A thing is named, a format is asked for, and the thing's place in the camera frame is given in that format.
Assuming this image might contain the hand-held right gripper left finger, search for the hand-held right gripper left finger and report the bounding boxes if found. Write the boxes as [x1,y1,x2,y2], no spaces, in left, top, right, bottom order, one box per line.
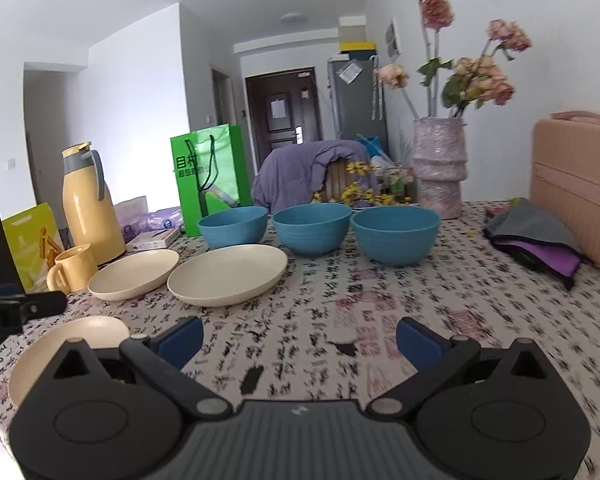
[49,316,234,423]

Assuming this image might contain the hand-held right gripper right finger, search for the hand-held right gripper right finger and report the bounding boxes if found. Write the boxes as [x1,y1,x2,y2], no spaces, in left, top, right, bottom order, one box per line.
[369,317,552,422]

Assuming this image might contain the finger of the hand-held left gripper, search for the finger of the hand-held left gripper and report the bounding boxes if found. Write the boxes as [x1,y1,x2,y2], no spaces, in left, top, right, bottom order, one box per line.
[21,290,69,320]

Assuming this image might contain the large cream plate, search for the large cream plate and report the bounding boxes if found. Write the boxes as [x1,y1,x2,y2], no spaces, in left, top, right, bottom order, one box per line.
[166,244,289,308]

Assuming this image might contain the small cream plate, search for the small cream plate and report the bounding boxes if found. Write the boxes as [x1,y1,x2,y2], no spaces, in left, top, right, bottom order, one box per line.
[87,248,181,302]

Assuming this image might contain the blue bowl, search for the blue bowl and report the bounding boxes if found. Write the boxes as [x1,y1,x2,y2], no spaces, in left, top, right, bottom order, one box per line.
[198,205,270,250]
[272,202,353,259]
[350,206,442,268]

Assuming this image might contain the yellow mug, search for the yellow mug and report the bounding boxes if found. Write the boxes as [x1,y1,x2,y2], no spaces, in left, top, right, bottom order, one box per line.
[46,244,100,295]

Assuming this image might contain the yellow-green box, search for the yellow-green box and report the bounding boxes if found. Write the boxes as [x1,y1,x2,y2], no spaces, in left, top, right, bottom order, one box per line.
[1,202,66,294]

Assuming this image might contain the printed tablecloth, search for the printed tablecloth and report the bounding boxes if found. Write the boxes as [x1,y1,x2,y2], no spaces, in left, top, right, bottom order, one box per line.
[0,200,600,480]

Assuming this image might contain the yellow thermos jug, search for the yellow thermos jug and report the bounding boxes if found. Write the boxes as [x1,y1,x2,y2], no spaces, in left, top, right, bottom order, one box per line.
[61,141,128,266]

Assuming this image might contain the white flat box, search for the white flat box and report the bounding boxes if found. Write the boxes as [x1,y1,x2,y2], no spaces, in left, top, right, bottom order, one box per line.
[124,227,182,252]

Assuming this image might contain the purple plastic packet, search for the purple plastic packet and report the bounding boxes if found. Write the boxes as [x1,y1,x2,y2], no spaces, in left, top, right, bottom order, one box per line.
[122,206,186,239]

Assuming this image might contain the purple cloth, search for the purple cloth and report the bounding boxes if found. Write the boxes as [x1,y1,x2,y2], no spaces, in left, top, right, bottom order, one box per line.
[494,239,584,292]

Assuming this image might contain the small clear rack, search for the small clear rack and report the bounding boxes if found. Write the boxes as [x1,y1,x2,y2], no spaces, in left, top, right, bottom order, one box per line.
[387,164,414,199]

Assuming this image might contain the grey cloth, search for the grey cloth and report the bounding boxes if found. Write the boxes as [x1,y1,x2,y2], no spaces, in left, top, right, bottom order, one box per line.
[483,197,584,262]

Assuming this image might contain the yellow flower branch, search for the yellow flower branch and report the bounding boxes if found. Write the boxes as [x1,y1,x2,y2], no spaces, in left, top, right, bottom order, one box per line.
[312,161,414,209]

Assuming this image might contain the pink textured vase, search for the pink textured vase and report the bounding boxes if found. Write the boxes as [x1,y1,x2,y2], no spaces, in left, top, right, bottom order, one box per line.
[412,116,468,220]

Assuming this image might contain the wooden chair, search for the wooden chair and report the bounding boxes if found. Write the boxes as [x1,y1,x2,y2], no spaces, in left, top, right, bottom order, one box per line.
[312,159,355,204]

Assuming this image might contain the green paper bag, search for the green paper bag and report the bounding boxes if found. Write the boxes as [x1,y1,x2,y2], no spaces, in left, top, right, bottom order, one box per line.
[169,123,255,238]

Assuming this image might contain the blue white bag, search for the blue white bag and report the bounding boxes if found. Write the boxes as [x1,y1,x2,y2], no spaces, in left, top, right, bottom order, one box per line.
[355,132,397,172]

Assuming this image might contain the purple garment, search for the purple garment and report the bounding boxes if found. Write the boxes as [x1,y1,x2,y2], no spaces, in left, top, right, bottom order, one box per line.
[252,139,382,214]

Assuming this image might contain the pink hard case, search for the pink hard case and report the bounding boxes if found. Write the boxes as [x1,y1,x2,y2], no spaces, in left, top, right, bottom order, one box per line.
[529,111,600,270]

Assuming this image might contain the grey refrigerator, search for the grey refrigerator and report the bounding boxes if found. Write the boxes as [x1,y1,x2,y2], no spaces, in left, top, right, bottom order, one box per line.
[326,56,389,144]

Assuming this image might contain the dark brown door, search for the dark brown door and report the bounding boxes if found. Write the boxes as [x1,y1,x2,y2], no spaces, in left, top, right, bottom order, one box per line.
[244,66,324,162]

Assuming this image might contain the pink dried flowers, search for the pink dried flowers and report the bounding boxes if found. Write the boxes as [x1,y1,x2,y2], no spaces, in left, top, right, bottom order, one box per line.
[374,0,534,120]

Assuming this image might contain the yellow box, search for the yellow box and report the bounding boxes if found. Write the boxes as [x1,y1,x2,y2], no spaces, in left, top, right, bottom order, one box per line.
[338,39,379,61]

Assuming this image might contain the white wall panel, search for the white wall panel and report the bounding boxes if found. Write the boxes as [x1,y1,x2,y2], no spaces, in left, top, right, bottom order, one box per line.
[383,17,404,60]

